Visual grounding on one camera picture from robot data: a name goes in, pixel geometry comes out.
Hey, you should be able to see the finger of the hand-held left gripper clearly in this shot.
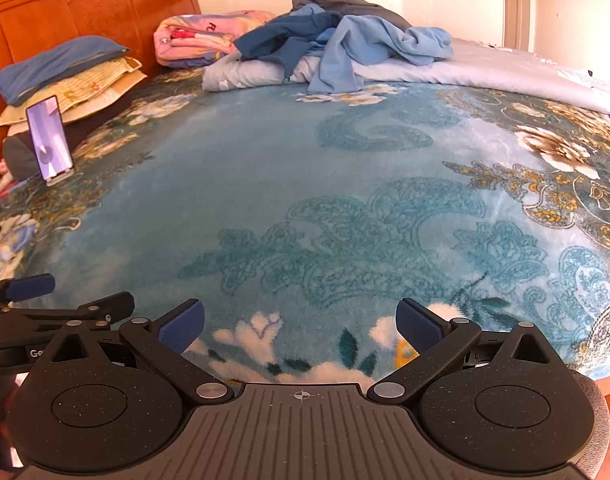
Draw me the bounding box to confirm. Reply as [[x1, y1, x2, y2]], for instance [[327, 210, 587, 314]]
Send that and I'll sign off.
[[15, 292, 136, 332], [0, 273, 56, 312]]

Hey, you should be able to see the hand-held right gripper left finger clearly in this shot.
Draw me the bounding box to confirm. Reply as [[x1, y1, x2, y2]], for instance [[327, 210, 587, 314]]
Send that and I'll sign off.
[[29, 299, 234, 404]]

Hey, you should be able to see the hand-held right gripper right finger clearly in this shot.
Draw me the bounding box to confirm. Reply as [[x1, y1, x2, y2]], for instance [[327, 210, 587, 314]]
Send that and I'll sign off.
[[367, 298, 572, 404]]

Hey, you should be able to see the blue-grey sweater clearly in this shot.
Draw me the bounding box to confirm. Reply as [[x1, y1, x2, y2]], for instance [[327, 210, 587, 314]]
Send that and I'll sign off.
[[291, 0, 414, 29]]

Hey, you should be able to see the white phone stand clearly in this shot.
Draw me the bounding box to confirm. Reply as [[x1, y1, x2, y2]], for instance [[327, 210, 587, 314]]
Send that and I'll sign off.
[[42, 167, 76, 189]]

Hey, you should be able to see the smartphone with lit screen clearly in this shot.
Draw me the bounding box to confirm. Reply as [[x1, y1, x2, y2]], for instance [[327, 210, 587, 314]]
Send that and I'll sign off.
[[26, 94, 75, 181]]

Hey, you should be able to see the dark brown cushion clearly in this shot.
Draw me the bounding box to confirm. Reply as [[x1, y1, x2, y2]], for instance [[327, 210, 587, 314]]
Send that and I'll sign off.
[[2, 91, 136, 182]]

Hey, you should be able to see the teal floral plush blanket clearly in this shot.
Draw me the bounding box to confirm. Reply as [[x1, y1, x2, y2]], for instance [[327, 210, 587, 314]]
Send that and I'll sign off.
[[0, 66, 610, 387]]

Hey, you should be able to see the beige pillow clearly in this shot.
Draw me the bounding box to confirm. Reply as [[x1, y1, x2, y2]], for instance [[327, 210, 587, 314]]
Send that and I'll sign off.
[[60, 70, 150, 127]]

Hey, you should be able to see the yellow striped pillow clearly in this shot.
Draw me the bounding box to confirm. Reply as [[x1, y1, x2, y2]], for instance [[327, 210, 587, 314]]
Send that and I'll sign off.
[[0, 56, 144, 127]]

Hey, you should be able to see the blue pillow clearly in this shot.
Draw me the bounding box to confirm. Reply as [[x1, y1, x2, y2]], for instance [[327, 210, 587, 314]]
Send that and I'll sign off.
[[0, 35, 132, 107]]

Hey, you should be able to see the light blue floral quilt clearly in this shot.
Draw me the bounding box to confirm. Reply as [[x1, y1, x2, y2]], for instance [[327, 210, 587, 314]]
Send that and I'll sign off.
[[202, 37, 610, 122]]

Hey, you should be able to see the pink printed folded blanket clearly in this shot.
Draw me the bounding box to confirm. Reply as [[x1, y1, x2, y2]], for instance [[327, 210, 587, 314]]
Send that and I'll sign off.
[[153, 9, 277, 68]]

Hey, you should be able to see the light blue garment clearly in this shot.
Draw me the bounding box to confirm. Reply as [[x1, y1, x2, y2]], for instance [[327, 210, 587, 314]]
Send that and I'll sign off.
[[289, 3, 454, 95]]

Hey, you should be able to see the dark blue garment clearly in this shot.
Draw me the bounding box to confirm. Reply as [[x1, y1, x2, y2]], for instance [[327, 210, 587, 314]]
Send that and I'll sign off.
[[233, 10, 344, 81]]

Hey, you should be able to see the beige door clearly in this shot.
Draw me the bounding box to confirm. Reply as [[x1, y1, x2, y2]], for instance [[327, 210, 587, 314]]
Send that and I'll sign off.
[[502, 0, 536, 54]]

